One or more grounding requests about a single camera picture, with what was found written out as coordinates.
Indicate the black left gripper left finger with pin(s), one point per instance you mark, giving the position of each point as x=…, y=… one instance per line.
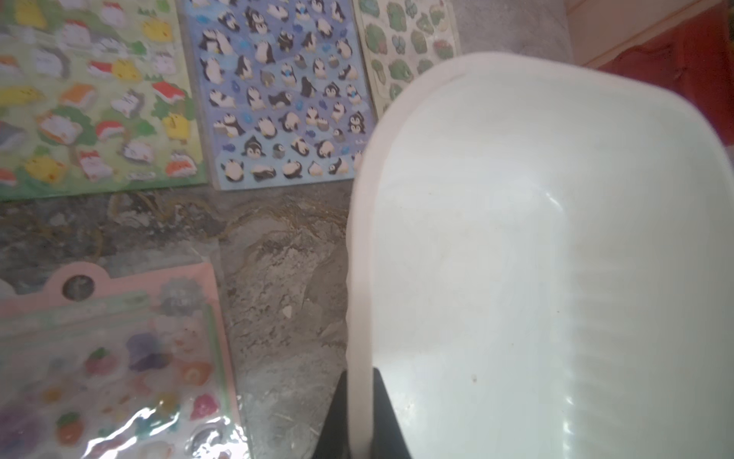
x=332, y=442

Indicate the red metal pencil bucket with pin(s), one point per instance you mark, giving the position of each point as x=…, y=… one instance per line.
x=693, y=60

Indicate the blue penguin sticker sheet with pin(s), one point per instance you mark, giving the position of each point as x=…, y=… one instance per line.
x=283, y=89

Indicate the bonbon drop sticker sheet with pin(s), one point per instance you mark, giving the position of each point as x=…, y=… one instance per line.
x=94, y=366

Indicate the green frog sticker sheet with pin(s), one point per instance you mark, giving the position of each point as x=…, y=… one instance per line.
x=401, y=40

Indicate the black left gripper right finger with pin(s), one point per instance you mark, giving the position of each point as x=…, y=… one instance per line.
x=388, y=441

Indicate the white plastic storage box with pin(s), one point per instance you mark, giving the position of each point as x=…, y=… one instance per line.
x=541, y=266

